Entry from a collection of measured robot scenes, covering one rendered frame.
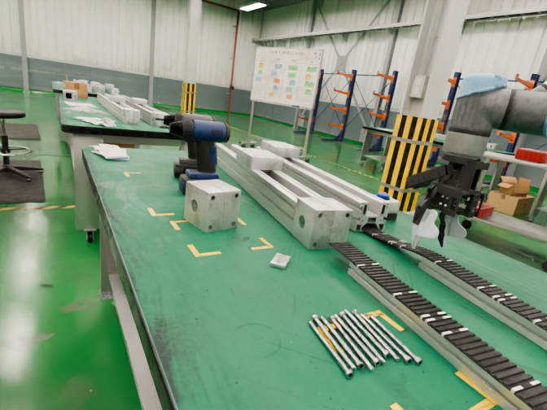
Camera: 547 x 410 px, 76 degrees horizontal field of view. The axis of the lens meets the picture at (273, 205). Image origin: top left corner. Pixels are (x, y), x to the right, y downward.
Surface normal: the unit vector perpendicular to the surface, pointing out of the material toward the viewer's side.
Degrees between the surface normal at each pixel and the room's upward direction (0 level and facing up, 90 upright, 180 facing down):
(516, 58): 90
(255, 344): 0
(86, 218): 90
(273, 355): 0
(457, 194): 90
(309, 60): 90
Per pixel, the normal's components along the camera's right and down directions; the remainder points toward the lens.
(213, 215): 0.66, 0.31
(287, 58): -0.63, 0.15
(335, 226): 0.39, 0.33
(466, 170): -0.91, 0.00
